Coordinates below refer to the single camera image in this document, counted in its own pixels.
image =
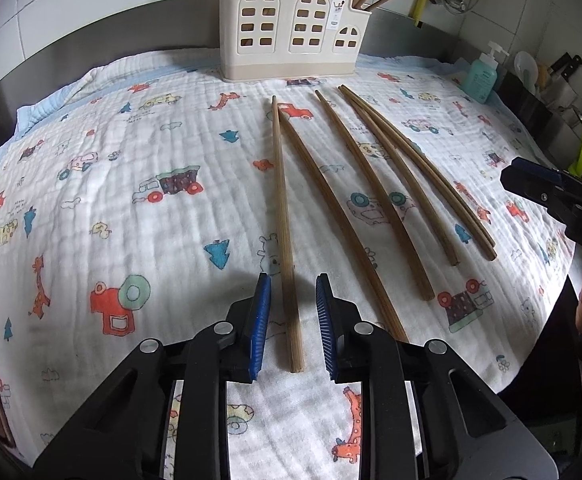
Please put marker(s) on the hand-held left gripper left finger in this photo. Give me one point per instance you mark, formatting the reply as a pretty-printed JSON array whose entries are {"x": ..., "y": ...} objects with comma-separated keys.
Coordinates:
[{"x": 261, "y": 325}]

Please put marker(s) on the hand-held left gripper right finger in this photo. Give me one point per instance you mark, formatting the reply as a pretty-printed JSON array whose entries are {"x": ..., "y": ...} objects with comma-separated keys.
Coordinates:
[{"x": 323, "y": 325}]

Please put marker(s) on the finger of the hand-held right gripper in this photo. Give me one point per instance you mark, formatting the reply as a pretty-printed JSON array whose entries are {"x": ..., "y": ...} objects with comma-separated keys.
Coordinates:
[
  {"x": 541, "y": 167},
  {"x": 526, "y": 182}
]

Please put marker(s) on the cream plastic utensil holder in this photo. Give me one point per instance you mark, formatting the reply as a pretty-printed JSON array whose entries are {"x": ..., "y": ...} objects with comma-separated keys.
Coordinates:
[{"x": 281, "y": 60}]

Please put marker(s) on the black utensil caddy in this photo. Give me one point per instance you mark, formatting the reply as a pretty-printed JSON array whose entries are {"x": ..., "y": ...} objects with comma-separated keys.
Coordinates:
[{"x": 531, "y": 100}]

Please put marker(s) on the yellow kitchen utensil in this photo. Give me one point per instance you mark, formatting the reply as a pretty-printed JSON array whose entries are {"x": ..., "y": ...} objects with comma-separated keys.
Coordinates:
[{"x": 543, "y": 74}]

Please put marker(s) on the white plastic ladle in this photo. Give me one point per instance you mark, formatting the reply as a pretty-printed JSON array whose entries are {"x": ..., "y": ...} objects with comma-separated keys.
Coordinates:
[{"x": 525, "y": 66}]

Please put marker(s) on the teal pump soap bottle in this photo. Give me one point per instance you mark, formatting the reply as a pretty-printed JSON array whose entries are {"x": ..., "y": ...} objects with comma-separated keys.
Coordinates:
[{"x": 481, "y": 80}]

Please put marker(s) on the metal water valve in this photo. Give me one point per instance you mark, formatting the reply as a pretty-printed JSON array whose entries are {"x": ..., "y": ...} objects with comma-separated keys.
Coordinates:
[{"x": 453, "y": 0}]

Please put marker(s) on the printed muslin cloth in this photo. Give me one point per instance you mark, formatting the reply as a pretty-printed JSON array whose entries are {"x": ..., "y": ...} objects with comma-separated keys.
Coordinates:
[{"x": 96, "y": 125}]

